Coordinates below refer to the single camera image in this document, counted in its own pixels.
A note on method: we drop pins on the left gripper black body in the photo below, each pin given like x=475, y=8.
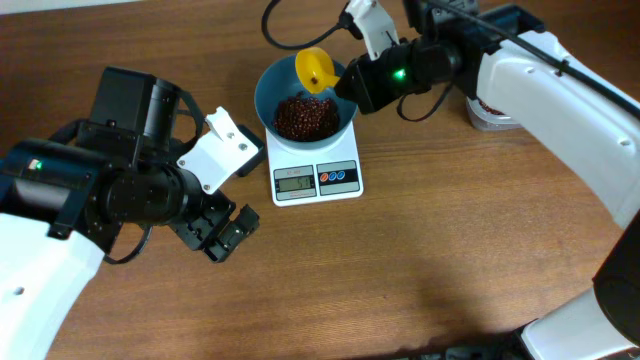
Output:
x=228, y=208

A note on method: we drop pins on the yellow measuring scoop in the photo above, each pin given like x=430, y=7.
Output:
x=315, y=70

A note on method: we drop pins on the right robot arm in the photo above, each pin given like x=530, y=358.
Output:
x=507, y=59

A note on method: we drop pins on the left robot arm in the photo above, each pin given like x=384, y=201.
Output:
x=146, y=155

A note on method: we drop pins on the red beans in bowl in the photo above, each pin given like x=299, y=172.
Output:
x=306, y=119

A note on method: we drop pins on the white digital kitchen scale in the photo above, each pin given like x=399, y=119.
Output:
x=300, y=177

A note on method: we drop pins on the blue-grey bowl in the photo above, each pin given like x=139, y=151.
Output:
x=279, y=82

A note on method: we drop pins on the clear plastic container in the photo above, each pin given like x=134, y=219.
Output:
x=484, y=121

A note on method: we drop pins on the red adzuki beans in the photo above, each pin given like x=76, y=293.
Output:
x=490, y=110

